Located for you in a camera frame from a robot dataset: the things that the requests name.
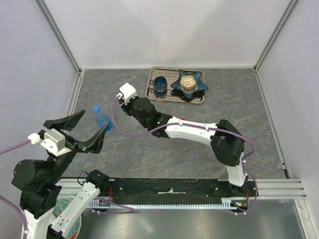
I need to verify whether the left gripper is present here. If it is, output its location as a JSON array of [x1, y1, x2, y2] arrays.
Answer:
[[46, 108, 110, 182]]

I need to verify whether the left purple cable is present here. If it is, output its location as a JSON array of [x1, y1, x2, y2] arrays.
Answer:
[[0, 138, 135, 239]]

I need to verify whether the red floral plate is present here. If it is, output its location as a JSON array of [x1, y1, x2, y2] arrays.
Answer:
[[50, 199, 82, 239]]

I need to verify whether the blue ceramic cup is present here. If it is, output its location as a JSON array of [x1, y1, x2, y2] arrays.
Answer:
[[150, 76, 167, 93]]

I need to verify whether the patterned small bowl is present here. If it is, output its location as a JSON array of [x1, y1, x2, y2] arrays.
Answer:
[[180, 75, 197, 92]]

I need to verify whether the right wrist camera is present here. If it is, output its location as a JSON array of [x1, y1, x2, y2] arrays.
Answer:
[[116, 83, 138, 105]]

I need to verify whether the blue star-shaped plate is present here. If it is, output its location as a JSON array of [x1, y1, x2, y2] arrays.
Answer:
[[170, 70, 208, 104]]

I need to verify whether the blue tinted plastic bottle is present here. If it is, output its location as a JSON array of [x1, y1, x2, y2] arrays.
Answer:
[[93, 109, 113, 133]]

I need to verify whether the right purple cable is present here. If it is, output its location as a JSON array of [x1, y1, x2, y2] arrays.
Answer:
[[111, 96, 260, 216]]

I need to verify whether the blue bottle cap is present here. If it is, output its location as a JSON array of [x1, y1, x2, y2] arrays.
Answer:
[[92, 105, 101, 114]]

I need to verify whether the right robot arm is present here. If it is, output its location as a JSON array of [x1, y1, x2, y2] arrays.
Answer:
[[115, 93, 247, 196]]

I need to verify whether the white cable duct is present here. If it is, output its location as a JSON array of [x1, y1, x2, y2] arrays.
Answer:
[[87, 198, 253, 211]]

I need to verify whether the purple cable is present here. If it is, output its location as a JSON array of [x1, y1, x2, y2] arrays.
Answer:
[[0, 138, 135, 239], [111, 96, 260, 216]]

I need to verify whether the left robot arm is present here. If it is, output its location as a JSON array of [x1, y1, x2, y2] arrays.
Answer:
[[11, 110, 110, 239]]

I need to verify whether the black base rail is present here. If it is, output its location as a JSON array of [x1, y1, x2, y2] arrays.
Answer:
[[107, 177, 237, 205]]

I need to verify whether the metal tray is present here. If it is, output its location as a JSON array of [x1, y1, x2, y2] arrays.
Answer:
[[145, 67, 205, 104]]

